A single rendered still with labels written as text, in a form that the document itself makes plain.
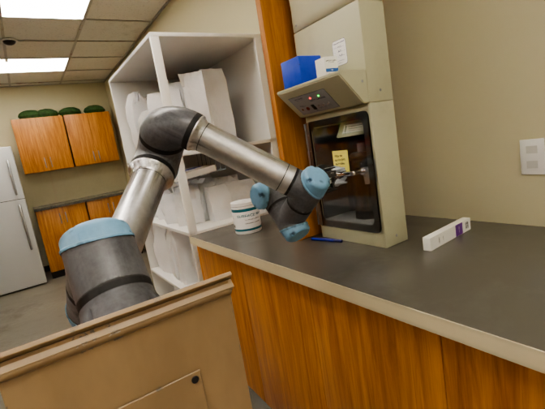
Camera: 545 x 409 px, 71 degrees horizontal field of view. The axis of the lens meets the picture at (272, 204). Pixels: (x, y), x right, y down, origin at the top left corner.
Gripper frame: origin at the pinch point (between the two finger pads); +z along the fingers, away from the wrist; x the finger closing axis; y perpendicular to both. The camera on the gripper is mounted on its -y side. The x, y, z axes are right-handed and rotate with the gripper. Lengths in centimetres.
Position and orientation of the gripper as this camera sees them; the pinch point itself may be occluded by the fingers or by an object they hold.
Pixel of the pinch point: (341, 174)
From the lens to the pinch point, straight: 128.8
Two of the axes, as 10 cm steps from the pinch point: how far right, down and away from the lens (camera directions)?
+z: 8.2, -2.2, 5.3
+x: -1.9, -9.7, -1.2
